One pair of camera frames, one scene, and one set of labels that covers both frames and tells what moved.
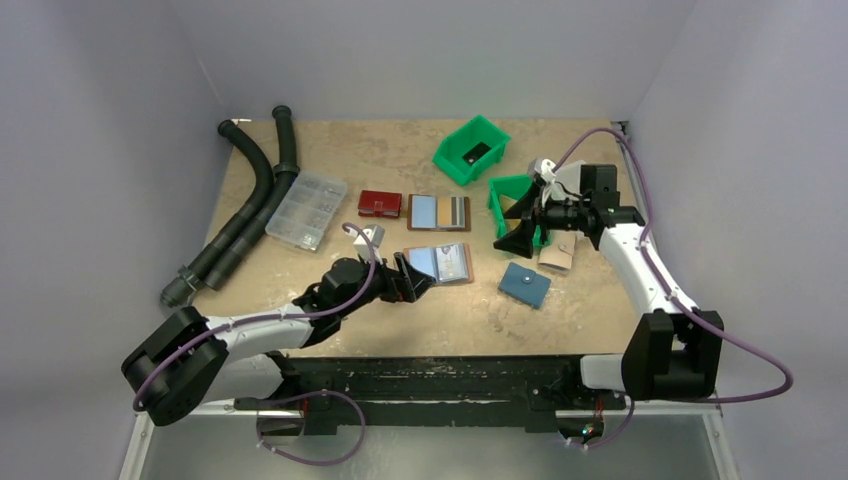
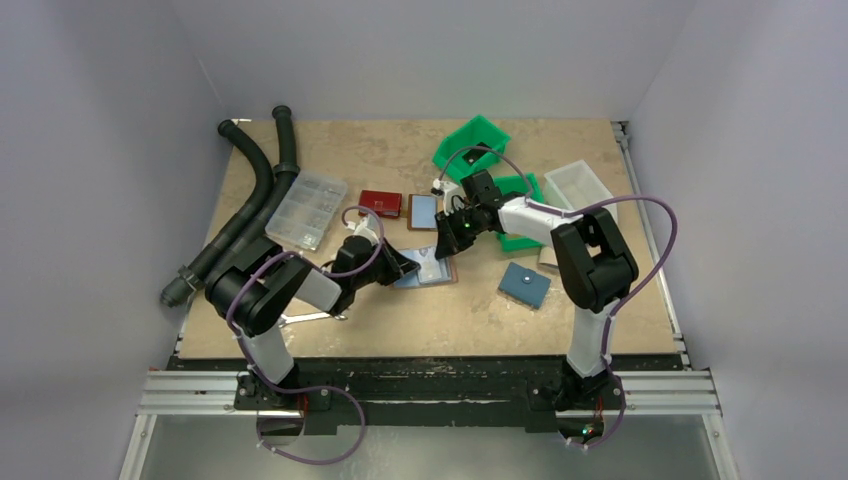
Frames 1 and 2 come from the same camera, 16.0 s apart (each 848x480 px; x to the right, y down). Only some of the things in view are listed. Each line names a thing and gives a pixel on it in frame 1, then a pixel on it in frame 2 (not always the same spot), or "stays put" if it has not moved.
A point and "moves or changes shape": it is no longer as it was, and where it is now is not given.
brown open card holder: [438, 212] stays put
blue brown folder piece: [447, 263] moves or changes shape
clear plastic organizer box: [306, 211] stays put
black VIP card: [476, 153] stays put
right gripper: [532, 217] -> [457, 230]
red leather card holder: [380, 203] stays put
